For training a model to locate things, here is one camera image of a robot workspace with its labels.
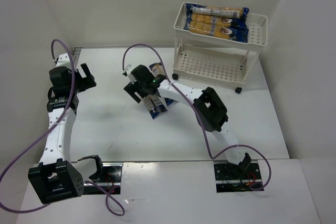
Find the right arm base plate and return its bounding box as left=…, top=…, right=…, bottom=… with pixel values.
left=214, top=162, right=263, bottom=193

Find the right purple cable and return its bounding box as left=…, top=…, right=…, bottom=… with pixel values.
left=122, top=43, right=272, bottom=192

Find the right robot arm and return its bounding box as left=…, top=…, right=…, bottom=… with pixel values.
left=123, top=65, right=251, bottom=174

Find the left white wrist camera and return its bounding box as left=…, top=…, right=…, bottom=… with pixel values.
left=55, top=54, right=76, bottom=70

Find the white two-tier rolling cart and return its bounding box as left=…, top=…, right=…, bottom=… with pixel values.
left=173, top=2, right=268, bottom=94

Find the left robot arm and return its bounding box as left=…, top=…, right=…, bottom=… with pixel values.
left=28, top=54, right=97, bottom=205

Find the horizontal pasta bag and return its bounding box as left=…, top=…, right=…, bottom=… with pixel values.
left=186, top=3, right=250, bottom=20

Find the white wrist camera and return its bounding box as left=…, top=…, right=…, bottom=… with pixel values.
left=55, top=54, right=76, bottom=70
left=122, top=64, right=136, bottom=83

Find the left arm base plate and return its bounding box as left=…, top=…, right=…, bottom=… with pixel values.
left=94, top=162, right=123, bottom=195

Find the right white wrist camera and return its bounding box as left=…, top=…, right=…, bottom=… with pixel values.
left=122, top=64, right=136, bottom=83

